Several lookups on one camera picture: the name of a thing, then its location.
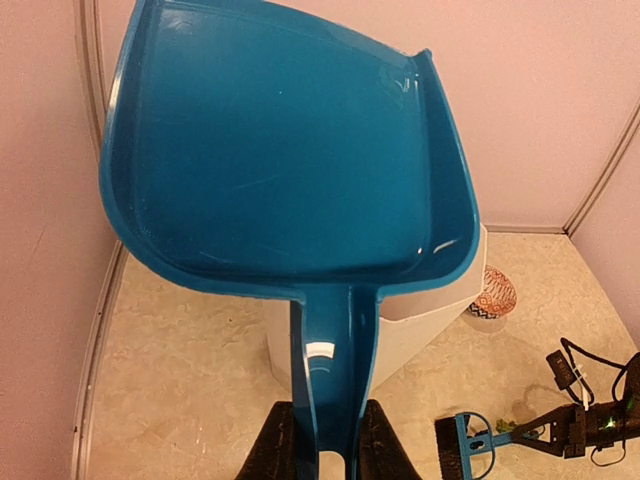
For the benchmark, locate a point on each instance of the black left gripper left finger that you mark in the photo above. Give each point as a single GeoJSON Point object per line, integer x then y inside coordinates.
{"type": "Point", "coordinates": [272, 456]}

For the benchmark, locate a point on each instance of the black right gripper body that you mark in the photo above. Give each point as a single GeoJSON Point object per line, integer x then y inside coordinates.
{"type": "Point", "coordinates": [588, 428]}

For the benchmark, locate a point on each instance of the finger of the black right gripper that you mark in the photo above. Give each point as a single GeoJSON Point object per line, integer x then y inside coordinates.
{"type": "Point", "coordinates": [554, 446]}
{"type": "Point", "coordinates": [554, 421]}

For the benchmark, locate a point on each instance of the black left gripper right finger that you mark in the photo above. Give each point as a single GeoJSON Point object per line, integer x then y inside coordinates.
{"type": "Point", "coordinates": [381, 454]}

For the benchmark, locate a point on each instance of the blue hand brush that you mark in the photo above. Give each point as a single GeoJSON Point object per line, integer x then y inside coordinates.
{"type": "Point", "coordinates": [456, 447]}

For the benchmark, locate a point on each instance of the blue dustpan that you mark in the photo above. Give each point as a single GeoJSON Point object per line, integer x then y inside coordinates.
{"type": "Point", "coordinates": [255, 150]}

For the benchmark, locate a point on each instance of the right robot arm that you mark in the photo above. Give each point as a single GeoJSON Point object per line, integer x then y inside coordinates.
{"type": "Point", "coordinates": [625, 408]}

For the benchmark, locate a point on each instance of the white plastic trash bin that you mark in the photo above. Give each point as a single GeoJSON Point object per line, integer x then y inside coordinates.
{"type": "Point", "coordinates": [408, 323]}

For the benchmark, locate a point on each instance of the pink patterned bowl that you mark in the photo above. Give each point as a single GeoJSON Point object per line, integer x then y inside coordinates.
{"type": "Point", "coordinates": [498, 297]}

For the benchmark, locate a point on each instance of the right aluminium corner post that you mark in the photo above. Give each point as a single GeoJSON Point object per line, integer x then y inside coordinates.
{"type": "Point", "coordinates": [612, 162]}

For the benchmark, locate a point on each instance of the aluminium corner post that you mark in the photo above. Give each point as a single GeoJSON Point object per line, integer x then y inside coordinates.
{"type": "Point", "coordinates": [90, 48]}
{"type": "Point", "coordinates": [612, 162]}

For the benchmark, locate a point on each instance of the left aluminium corner post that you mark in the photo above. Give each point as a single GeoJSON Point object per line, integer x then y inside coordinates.
{"type": "Point", "coordinates": [90, 48]}

